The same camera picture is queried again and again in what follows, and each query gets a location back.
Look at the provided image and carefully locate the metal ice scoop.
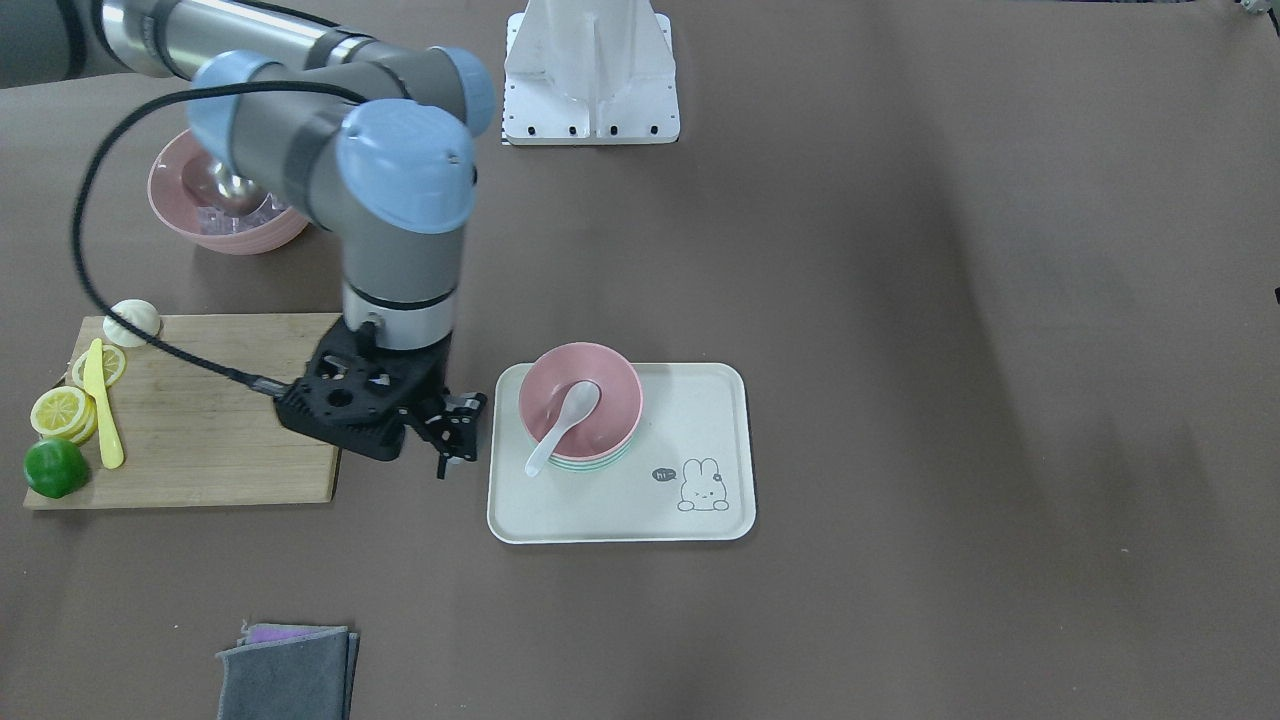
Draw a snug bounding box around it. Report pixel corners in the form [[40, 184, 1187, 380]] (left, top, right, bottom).
[[180, 154, 268, 218]]

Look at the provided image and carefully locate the white ceramic spoon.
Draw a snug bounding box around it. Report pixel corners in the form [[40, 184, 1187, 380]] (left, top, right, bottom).
[[524, 380, 602, 478]]

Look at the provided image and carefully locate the grey folded cloth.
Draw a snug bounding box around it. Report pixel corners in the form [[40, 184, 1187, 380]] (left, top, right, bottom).
[[216, 623, 360, 719]]

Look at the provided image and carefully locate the white steamed bun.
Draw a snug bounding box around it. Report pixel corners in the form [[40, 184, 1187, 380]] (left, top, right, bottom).
[[102, 299, 163, 348]]

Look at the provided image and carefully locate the top green bowl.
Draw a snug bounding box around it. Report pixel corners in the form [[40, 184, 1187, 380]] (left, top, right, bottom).
[[538, 439, 634, 474]]

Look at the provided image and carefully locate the wooden cutting board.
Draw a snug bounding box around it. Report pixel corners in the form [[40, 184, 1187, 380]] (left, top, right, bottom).
[[23, 313, 339, 510]]

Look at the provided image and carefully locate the cream rabbit tray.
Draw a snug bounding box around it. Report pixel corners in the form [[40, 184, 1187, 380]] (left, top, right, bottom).
[[486, 363, 756, 544]]

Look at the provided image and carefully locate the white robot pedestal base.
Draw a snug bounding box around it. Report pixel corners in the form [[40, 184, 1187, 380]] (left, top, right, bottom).
[[500, 1, 682, 147]]

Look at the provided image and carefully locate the green lime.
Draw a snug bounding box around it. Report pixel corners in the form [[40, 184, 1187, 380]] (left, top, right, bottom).
[[23, 437, 91, 498]]

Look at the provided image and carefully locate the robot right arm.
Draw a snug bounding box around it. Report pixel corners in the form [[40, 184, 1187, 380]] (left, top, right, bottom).
[[3, 1, 495, 478]]

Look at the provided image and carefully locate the upper lemon slice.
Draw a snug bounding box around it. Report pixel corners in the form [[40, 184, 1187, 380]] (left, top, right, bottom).
[[29, 386, 99, 445]]

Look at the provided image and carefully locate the small pink bowl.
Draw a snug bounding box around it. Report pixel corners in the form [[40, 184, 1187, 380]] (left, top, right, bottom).
[[517, 342, 644, 464]]

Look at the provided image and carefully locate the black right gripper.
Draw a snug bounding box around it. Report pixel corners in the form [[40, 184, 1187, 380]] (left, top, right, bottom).
[[275, 319, 489, 479]]

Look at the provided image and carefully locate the large pink ice bowl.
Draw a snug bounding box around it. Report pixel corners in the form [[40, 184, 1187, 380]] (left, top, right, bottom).
[[147, 131, 308, 256]]

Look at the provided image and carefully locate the yellow plastic knife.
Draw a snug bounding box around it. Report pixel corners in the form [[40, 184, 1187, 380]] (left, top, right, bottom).
[[82, 340, 125, 470]]

